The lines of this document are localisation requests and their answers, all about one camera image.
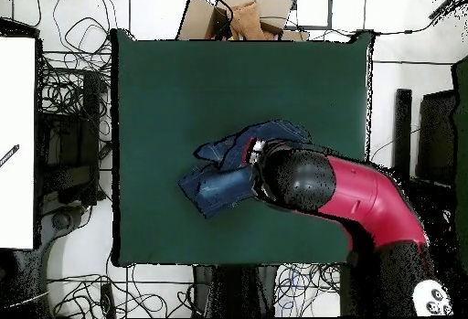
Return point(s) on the dark green cloth sheet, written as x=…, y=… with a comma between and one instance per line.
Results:
x=462, y=150

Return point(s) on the blue denim jeans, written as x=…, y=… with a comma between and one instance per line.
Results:
x=219, y=191

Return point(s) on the brown cardboard box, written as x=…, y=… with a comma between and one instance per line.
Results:
x=197, y=19

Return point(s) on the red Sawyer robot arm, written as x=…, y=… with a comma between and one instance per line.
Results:
x=365, y=194

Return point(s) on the tan cloth in box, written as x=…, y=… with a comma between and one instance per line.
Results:
x=246, y=21

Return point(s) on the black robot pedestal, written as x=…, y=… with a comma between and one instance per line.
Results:
x=234, y=289

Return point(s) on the black flat panel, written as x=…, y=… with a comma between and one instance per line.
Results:
x=437, y=140

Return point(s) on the dark metal frame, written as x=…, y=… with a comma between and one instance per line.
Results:
x=330, y=8

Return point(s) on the black upright post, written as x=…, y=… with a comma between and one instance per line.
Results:
x=402, y=132

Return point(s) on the black power strip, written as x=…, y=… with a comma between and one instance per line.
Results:
x=108, y=300

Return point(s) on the black strip with white print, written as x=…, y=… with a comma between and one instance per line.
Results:
x=9, y=155

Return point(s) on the white board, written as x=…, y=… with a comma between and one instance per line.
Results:
x=16, y=132

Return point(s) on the black equipment rack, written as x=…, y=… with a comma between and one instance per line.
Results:
x=73, y=143

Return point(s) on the dark green table cloth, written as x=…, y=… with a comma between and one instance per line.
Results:
x=164, y=77

